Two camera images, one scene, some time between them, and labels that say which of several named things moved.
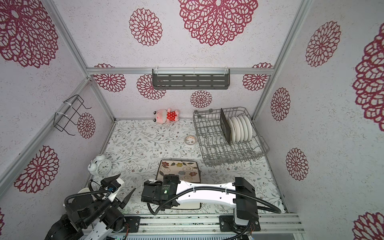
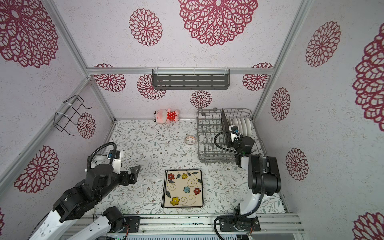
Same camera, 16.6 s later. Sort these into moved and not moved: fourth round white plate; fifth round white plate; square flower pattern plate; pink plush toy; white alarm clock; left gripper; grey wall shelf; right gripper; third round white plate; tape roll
Moved: left gripper; right gripper; square flower pattern plate
Not moved: grey wall shelf; tape roll; third round white plate; white alarm clock; fifth round white plate; pink plush toy; fourth round white plate
